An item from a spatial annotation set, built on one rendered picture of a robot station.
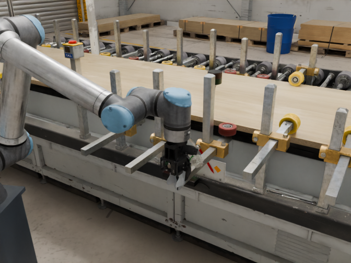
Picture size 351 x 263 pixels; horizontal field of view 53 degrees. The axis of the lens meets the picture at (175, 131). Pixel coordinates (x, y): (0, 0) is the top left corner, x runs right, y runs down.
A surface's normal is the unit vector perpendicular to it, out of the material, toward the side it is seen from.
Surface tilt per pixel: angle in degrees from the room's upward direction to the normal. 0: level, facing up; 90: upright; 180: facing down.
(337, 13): 90
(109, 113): 91
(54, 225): 0
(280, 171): 90
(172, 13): 90
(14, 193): 0
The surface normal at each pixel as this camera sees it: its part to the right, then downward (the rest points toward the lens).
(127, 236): -0.01, -0.90
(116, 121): -0.37, 0.42
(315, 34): -0.60, 0.34
